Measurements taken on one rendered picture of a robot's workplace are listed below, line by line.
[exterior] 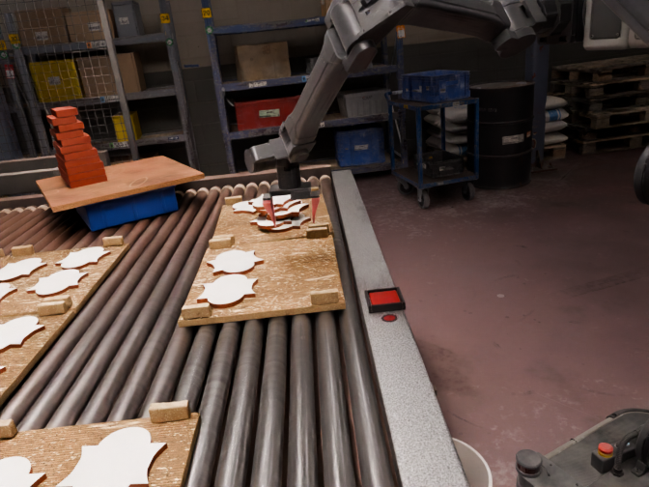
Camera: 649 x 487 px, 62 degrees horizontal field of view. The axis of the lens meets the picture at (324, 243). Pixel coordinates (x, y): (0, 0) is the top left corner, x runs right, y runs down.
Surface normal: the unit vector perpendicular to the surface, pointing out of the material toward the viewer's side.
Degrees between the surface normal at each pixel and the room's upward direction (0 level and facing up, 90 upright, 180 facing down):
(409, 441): 0
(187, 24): 90
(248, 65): 84
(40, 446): 0
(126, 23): 90
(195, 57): 90
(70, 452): 0
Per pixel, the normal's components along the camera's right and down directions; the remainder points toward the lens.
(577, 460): -0.10, -0.93
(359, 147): 0.08, 0.36
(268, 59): 0.36, 0.33
